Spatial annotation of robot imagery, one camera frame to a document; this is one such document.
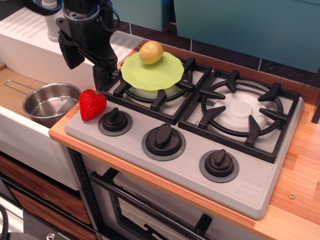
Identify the black left stove knob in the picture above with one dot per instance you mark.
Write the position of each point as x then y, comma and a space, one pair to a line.
115, 123

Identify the white toy sink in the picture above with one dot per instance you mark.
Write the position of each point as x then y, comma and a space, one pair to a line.
28, 61

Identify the black left burner grate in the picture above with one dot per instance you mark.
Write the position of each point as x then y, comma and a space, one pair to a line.
166, 105

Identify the toy oven door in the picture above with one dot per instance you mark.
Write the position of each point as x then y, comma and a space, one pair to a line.
218, 229

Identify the yellow toy potato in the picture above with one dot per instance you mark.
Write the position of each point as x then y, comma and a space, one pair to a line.
151, 52

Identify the upper wooden drawer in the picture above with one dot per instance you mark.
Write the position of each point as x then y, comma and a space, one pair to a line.
42, 186

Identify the grey toy stove top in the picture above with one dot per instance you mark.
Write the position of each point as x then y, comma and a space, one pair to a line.
249, 193

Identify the small steel pot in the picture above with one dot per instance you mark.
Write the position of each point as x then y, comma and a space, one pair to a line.
46, 105

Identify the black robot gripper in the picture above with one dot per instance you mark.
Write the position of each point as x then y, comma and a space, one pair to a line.
89, 38

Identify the black right burner grate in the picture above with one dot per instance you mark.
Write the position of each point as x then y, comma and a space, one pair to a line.
246, 115

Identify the black middle stove knob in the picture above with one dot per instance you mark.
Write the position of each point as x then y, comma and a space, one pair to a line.
163, 143

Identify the black oven door handle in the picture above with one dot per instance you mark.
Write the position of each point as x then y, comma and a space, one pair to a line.
144, 219

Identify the black burner grate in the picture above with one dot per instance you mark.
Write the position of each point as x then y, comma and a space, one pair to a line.
246, 115
166, 105

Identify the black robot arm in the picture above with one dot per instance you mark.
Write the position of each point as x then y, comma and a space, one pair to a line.
76, 9

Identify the black stove knob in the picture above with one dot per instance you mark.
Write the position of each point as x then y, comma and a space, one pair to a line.
163, 143
219, 166
115, 123

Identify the grey toy faucet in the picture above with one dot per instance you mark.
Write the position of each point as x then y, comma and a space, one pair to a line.
52, 27

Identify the wooden drawer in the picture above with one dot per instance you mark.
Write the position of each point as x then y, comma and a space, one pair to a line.
42, 186
66, 225

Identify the black right stove knob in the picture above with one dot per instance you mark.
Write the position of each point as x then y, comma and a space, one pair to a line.
219, 166

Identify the lower wooden drawer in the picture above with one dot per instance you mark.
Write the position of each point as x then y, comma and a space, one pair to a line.
66, 225

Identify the red toy strawberry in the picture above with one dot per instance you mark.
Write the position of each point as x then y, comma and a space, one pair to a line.
91, 104

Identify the light green plastic plate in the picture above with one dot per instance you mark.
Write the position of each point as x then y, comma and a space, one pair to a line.
151, 77

